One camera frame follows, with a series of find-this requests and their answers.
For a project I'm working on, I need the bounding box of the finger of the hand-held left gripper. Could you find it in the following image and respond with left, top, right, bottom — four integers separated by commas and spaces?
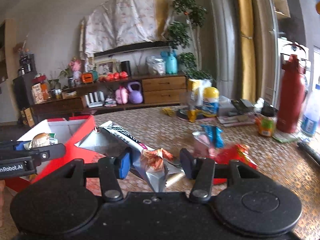
0, 141, 31, 151
0, 144, 67, 161

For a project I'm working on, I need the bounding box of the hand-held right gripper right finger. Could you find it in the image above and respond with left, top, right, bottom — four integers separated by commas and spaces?
180, 148, 260, 202

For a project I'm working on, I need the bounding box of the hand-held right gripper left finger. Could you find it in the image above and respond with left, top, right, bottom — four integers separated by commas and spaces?
60, 147, 131, 202

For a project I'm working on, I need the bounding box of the round brown pastry packet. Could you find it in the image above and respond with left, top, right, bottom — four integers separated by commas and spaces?
29, 132, 52, 149

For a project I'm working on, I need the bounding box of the silver snack bag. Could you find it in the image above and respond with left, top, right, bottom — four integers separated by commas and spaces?
98, 120, 186, 193

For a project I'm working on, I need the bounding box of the red cardboard box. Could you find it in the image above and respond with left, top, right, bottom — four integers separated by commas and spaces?
4, 116, 101, 193

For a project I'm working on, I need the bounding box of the pink white snack packet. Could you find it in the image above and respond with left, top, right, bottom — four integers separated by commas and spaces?
192, 131, 216, 158

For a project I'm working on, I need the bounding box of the blue snack packet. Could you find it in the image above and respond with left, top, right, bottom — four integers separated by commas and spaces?
201, 124, 224, 149

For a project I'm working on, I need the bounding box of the dark round tray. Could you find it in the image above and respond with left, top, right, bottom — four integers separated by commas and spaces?
176, 109, 205, 121

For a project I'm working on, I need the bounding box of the red snack bag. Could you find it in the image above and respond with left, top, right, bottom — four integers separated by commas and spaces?
214, 144, 258, 171

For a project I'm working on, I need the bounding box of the beige food box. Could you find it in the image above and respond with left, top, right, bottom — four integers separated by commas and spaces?
31, 83, 44, 105

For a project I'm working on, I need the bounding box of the dark shelf unit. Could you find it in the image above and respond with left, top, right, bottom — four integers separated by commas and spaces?
12, 52, 38, 111

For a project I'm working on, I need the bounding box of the glass cup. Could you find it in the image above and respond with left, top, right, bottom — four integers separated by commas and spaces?
183, 92, 201, 117

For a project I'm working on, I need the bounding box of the white bottle yellow cap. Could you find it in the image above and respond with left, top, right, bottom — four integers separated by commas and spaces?
202, 87, 220, 118

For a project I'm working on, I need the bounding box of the stack of books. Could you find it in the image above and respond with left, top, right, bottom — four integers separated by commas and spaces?
217, 99, 258, 127

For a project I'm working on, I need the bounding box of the pink toy bag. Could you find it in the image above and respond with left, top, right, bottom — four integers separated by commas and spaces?
115, 86, 129, 104

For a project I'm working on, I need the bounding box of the purple kettlebell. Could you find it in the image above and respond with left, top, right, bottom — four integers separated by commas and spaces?
127, 81, 144, 104

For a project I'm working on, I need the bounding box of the yellow standing pouch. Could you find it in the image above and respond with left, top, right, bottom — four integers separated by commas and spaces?
187, 78, 211, 122

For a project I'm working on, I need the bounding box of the wooden television cabinet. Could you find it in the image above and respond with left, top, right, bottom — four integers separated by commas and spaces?
29, 72, 188, 117

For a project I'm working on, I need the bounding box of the small black box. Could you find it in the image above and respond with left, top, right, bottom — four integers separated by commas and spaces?
231, 99, 251, 112

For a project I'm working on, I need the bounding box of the jar with black lid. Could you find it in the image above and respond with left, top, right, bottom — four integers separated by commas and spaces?
257, 114, 277, 138

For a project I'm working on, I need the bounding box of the row of red ornaments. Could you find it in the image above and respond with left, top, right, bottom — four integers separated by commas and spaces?
98, 71, 130, 82

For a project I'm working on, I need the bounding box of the pink doll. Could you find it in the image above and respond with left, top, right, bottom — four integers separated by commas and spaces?
69, 57, 84, 79

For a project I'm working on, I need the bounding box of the green coaster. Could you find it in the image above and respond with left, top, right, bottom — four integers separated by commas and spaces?
272, 131, 301, 143

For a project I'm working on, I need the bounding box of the turquoise bottle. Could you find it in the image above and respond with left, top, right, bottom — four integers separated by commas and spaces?
160, 50, 179, 75

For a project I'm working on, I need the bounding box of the clear plastic bag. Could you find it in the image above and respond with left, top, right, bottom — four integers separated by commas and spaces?
146, 56, 167, 76

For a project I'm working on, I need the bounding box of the black television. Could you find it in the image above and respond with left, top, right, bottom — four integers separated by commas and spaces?
93, 41, 173, 58

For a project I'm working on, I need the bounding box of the yellow curtain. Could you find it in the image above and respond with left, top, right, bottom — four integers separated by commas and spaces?
233, 0, 258, 101

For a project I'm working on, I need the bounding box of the red thermos bottle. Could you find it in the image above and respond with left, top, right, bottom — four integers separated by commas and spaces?
277, 42, 309, 134

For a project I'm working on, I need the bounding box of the grey standing air conditioner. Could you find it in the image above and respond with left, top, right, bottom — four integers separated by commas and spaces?
207, 0, 241, 101

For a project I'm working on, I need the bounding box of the clear water bottle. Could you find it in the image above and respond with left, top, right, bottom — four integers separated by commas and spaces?
300, 83, 320, 138

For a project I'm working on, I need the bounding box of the green potted tree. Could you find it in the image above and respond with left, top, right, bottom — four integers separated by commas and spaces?
166, 0, 213, 81

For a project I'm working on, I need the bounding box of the floral cover cloth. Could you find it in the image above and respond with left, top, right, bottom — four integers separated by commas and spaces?
79, 0, 173, 58

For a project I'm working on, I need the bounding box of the white washing machine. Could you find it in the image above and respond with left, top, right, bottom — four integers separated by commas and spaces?
277, 37, 313, 80

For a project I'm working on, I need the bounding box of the photo frame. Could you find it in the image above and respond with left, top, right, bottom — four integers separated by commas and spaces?
96, 59, 117, 77

